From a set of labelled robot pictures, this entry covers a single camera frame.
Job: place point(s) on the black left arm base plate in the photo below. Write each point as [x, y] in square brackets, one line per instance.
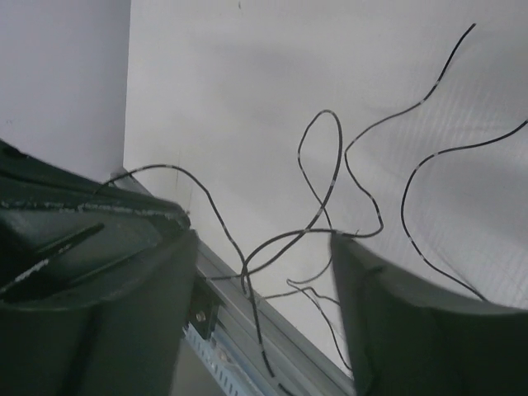
[204, 308]

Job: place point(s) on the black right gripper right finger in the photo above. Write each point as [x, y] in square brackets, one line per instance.
[407, 336]

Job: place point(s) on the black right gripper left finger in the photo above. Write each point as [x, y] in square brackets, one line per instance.
[95, 283]

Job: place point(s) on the white slotted cable duct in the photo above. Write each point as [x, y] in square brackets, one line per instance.
[216, 363]

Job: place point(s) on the aluminium mounting rail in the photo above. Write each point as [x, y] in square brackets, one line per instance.
[267, 350]

